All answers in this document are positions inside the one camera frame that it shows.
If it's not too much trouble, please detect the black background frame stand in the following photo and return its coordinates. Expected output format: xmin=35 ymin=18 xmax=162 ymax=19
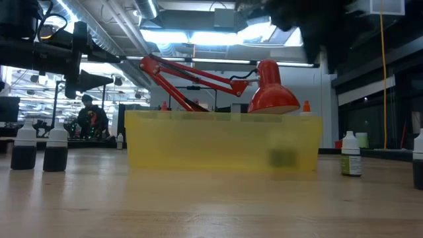
xmin=52 ymin=80 xmax=107 ymax=138

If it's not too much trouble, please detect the black lamp power cable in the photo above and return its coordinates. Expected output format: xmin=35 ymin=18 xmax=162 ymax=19
xmin=229 ymin=68 xmax=259 ymax=81

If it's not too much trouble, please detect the small green-label bottle white cap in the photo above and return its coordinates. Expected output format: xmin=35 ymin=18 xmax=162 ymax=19
xmin=341 ymin=130 xmax=362 ymax=178

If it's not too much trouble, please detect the silver ceiling duct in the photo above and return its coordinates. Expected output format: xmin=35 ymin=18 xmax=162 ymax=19
xmin=134 ymin=0 xmax=159 ymax=20

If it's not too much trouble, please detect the red desk lamp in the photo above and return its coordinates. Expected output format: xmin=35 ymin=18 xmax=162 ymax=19
xmin=138 ymin=54 xmax=301 ymax=116

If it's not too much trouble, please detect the tall orange food coloring bottle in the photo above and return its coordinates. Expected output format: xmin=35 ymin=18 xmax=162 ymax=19
xmin=299 ymin=100 xmax=314 ymax=116

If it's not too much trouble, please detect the light green cup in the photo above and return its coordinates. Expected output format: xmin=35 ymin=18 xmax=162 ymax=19
xmin=356 ymin=132 xmax=369 ymax=149

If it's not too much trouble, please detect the person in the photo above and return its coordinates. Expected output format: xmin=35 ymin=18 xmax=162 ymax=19
xmin=76 ymin=94 xmax=110 ymax=139

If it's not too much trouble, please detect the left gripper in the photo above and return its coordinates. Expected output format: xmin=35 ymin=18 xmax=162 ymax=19
xmin=0 ymin=21 xmax=122 ymax=99

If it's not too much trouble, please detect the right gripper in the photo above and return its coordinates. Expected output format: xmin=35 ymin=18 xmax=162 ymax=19
xmin=264 ymin=0 xmax=364 ymax=72

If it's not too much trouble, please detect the yellow translucent plastic bin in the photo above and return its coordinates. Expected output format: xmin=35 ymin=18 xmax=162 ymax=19
xmin=124 ymin=110 xmax=323 ymax=173

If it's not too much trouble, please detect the black monitor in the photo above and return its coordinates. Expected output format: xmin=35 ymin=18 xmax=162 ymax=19
xmin=0 ymin=96 xmax=20 ymax=123

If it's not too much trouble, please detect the long ceiling light bar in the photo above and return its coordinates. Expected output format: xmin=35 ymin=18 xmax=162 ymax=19
xmin=118 ymin=54 xmax=321 ymax=69

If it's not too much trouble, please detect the background workbench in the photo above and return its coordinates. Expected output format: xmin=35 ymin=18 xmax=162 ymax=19
xmin=0 ymin=134 xmax=118 ymax=150

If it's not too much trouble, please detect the small dark bottle white cap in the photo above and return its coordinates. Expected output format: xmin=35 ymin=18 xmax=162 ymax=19
xmin=412 ymin=128 xmax=423 ymax=191
xmin=10 ymin=119 xmax=38 ymax=171
xmin=42 ymin=120 xmax=69 ymax=173

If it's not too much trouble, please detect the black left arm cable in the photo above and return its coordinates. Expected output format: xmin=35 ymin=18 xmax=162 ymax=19
xmin=36 ymin=0 xmax=69 ymax=44

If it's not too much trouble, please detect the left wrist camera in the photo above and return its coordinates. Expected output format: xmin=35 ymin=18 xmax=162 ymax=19
xmin=46 ymin=28 xmax=75 ymax=47

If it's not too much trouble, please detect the grey ceiling vent box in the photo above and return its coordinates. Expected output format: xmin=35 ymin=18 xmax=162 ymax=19
xmin=213 ymin=7 xmax=237 ymax=29

